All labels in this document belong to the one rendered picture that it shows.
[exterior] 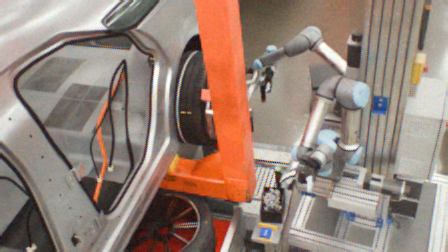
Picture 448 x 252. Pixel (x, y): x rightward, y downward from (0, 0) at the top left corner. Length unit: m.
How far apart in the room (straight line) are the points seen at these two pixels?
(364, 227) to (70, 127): 2.03
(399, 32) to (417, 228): 1.48
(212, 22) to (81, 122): 1.31
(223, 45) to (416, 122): 1.09
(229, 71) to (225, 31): 0.23
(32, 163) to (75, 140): 1.22
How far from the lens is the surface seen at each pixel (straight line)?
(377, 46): 2.58
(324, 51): 3.31
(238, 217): 3.27
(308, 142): 2.56
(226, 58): 2.42
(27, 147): 2.07
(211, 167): 3.04
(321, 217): 3.49
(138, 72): 3.14
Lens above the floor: 2.98
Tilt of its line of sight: 41 degrees down
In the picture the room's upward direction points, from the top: 9 degrees counter-clockwise
